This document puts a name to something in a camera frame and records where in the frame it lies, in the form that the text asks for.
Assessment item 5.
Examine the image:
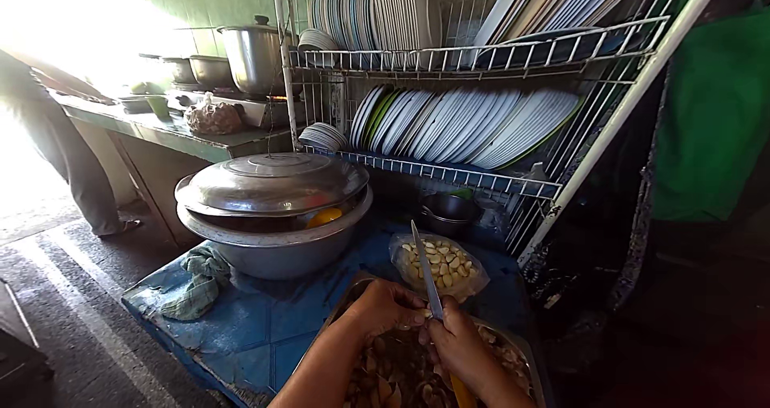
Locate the row of large rectangular trays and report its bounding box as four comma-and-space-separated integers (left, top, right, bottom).
472, 0, 649, 60

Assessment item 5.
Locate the pile of peeled garlic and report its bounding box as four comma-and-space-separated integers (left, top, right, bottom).
402, 237, 478, 289

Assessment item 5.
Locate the row of white oval plates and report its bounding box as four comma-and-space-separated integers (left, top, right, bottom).
349, 86, 584, 170

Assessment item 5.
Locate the green tiled kitchen counter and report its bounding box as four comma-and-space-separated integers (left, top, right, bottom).
53, 15, 306, 246

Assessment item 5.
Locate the large grey metal basin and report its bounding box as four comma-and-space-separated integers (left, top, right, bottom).
176, 173, 374, 280

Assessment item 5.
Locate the knife with yellow handle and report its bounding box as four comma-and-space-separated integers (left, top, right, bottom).
411, 219, 478, 408

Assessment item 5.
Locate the person's right forearm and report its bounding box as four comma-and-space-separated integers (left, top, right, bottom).
466, 360, 537, 408

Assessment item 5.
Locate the pale green cloth rag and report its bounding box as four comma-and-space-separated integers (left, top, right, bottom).
160, 245, 232, 321

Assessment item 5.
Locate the large green cloth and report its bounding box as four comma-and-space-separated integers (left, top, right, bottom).
652, 10, 770, 223

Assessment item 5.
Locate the yellow plastic scoop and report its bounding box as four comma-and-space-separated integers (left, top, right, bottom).
307, 207, 343, 229

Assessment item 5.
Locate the black cooking pot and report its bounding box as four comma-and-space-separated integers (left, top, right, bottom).
419, 192, 482, 237

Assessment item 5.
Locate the stack of small white saucers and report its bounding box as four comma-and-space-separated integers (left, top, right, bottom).
298, 122, 350, 154

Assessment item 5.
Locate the person's left hand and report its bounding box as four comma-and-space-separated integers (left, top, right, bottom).
345, 278, 427, 344

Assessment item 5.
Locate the rectangular metal tray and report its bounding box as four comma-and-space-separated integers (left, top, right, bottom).
291, 270, 548, 408

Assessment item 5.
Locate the person's right hand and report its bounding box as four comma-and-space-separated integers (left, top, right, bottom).
418, 295, 495, 390

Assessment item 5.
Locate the white wire dish rack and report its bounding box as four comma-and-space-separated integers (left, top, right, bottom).
271, 0, 729, 270

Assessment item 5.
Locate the stack of small white bowls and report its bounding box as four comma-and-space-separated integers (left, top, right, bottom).
297, 28, 339, 68

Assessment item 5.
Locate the large round metal lid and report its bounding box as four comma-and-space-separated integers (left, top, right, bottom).
175, 152, 370, 217

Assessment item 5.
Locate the crumpled translucent plastic bag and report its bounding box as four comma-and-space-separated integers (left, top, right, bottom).
476, 197, 511, 237

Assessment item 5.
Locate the person's left forearm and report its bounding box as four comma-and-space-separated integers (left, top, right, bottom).
267, 315, 372, 408

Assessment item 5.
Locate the row of beige blue plates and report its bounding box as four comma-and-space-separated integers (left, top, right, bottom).
307, 0, 442, 68

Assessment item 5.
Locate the blue tiled table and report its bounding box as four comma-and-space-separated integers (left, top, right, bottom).
122, 200, 551, 408

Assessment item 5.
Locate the clear plastic bag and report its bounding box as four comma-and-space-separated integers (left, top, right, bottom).
389, 233, 490, 303

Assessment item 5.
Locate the pile of unpeeled garlic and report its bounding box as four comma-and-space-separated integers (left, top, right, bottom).
344, 325, 534, 408

